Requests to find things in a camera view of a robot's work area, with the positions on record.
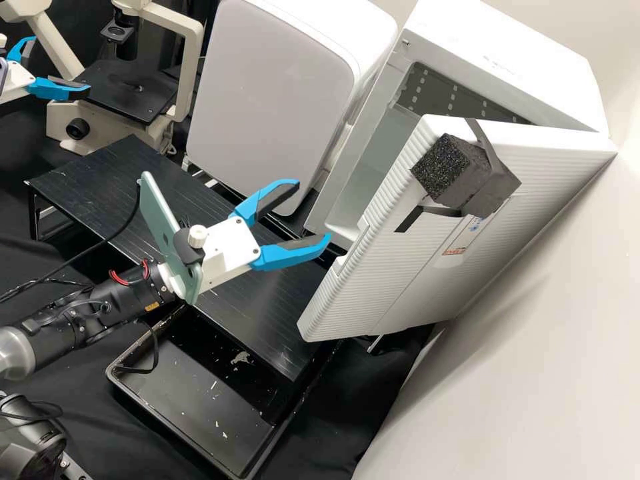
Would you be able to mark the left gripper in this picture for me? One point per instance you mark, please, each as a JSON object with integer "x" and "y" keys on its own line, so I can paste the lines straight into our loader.
{"x": 15, "y": 82}

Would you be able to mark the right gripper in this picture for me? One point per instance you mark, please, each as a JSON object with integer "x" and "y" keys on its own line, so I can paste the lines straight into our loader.
{"x": 230, "y": 247}

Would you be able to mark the incubator door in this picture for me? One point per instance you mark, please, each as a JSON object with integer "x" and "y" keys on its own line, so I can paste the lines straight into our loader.
{"x": 425, "y": 280}

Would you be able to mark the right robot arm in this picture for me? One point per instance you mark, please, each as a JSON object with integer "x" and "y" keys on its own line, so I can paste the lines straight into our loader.
{"x": 100, "y": 305}

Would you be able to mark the white incubator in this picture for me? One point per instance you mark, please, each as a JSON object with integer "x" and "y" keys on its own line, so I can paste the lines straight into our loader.
{"x": 500, "y": 45}

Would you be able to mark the cream microscope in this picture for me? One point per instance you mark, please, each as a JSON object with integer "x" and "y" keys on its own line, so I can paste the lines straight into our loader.
{"x": 165, "y": 30}

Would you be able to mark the white box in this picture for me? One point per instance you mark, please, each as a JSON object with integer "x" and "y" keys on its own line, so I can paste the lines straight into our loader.
{"x": 270, "y": 85}

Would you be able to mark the black tray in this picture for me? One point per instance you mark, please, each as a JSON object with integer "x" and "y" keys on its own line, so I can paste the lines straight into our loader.
{"x": 190, "y": 400}

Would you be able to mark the right wrist camera phone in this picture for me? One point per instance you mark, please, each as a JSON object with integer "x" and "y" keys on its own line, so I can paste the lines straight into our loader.
{"x": 159, "y": 225}

